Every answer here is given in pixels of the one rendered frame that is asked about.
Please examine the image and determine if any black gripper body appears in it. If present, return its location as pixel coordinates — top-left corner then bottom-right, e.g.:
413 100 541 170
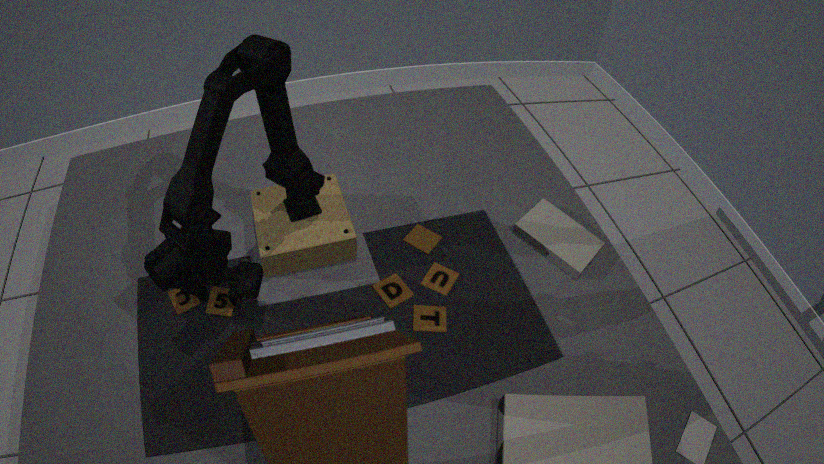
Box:
170 240 263 299

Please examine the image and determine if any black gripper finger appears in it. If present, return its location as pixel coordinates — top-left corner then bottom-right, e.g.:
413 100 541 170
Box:
180 282 209 302
227 285 243 306

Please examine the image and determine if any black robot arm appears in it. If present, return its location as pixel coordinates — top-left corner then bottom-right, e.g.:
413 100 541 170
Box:
144 34 325 292

